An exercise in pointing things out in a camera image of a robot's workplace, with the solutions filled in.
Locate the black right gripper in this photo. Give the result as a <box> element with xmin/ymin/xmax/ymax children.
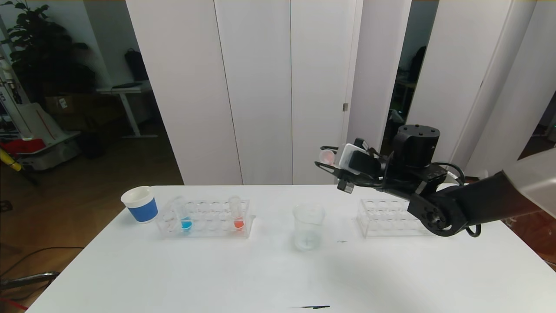
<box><xmin>314</xmin><ymin>138</ymin><xmax>389</xmax><ymax>194</ymax></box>

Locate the clear acrylic test tube rack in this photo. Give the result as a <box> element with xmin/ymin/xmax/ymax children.
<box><xmin>357</xmin><ymin>199</ymin><xmax>435</xmax><ymax>238</ymax></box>
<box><xmin>156</xmin><ymin>200</ymin><xmax>256</xmax><ymax>239</ymax></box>

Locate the clear plastic beaker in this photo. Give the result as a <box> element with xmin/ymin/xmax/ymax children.
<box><xmin>292</xmin><ymin>203</ymin><xmax>326</xmax><ymax>252</ymax></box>

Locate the test tube with blue pigment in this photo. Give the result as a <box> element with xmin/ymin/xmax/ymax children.
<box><xmin>172</xmin><ymin>196</ymin><xmax>193</xmax><ymax>233</ymax></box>

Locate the blue and white paper cup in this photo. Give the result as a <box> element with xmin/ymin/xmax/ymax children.
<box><xmin>121</xmin><ymin>186</ymin><xmax>159</xmax><ymax>224</ymax></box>

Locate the black backpack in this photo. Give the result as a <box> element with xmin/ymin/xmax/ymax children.
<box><xmin>124</xmin><ymin>49</ymin><xmax>149</xmax><ymax>83</ymax></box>

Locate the brown cardboard box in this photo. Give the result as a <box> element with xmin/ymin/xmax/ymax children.
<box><xmin>46</xmin><ymin>95</ymin><xmax>87</xmax><ymax>115</ymax></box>

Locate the white machine with red line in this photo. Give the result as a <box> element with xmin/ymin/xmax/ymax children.
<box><xmin>15</xmin><ymin>103</ymin><xmax>83</xmax><ymax>171</ymax></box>

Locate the dark green potted plant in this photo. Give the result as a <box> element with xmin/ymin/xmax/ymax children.
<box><xmin>2</xmin><ymin>0</ymin><xmax>98</xmax><ymax>104</ymax></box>

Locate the yellow tool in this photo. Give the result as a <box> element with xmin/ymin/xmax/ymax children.
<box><xmin>0</xmin><ymin>148</ymin><xmax>24</xmax><ymax>173</ymax></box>

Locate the grey metal chair leg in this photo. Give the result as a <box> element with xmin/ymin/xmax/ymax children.
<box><xmin>0</xmin><ymin>272</ymin><xmax>61</xmax><ymax>291</ymax></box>

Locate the white robot column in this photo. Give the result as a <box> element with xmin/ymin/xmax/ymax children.
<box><xmin>0</xmin><ymin>43</ymin><xmax>33</xmax><ymax>140</ymax></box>

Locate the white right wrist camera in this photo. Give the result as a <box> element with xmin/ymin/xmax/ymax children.
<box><xmin>339</xmin><ymin>143</ymin><xmax>370</xmax><ymax>175</ymax></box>

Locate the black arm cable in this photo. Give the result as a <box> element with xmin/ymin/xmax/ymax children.
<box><xmin>434</xmin><ymin>162</ymin><xmax>466</xmax><ymax>185</ymax></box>

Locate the black floor cable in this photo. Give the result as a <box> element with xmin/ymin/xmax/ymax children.
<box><xmin>0</xmin><ymin>247</ymin><xmax>85</xmax><ymax>279</ymax></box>

